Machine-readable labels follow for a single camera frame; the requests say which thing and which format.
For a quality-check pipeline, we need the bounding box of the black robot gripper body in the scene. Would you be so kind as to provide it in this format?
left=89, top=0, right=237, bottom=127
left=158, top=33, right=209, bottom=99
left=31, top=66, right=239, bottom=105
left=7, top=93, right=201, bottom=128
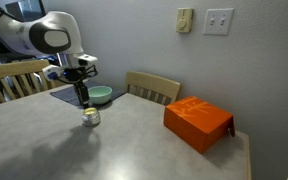
left=57, top=52, right=99, bottom=86

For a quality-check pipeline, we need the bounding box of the silver glass jar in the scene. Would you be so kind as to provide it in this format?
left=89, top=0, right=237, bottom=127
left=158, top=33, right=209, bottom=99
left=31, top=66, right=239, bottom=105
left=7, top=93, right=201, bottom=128
left=81, top=106, right=102, bottom=128

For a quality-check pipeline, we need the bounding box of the dark grey cloth placemat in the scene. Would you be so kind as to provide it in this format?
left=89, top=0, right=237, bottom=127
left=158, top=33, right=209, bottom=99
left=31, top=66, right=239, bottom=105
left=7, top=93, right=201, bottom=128
left=49, top=79, right=127, bottom=110

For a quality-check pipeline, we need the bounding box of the mint green bowl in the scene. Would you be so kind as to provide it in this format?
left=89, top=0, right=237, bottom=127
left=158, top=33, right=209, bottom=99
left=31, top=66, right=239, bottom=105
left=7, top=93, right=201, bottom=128
left=86, top=85, right=113, bottom=105

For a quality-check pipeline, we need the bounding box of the wooden chair with cushion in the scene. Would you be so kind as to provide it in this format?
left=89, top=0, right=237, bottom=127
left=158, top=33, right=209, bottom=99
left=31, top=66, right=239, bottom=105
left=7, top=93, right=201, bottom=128
left=0, top=59, right=57, bottom=104

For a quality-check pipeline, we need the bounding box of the light wooden slatted chair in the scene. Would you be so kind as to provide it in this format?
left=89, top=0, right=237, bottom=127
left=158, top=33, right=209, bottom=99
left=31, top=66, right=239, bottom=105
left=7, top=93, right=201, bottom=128
left=124, top=70, right=182, bottom=107

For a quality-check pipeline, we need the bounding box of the orange cardboard box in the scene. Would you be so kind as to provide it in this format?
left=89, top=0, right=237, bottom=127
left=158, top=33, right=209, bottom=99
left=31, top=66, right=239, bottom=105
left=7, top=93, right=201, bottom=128
left=163, top=95, right=236, bottom=154

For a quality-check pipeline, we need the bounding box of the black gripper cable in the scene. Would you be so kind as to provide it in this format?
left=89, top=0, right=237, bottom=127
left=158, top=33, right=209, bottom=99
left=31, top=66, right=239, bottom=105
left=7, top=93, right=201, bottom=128
left=82, top=64, right=100, bottom=81

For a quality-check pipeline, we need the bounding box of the beige wall thermostat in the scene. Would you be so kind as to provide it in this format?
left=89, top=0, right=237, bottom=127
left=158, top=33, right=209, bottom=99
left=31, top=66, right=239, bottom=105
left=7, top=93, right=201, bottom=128
left=175, top=7, right=195, bottom=34

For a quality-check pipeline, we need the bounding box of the white double light switch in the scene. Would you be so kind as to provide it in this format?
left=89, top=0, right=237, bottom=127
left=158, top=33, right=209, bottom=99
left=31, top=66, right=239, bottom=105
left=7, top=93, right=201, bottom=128
left=202, top=7, right=235, bottom=37

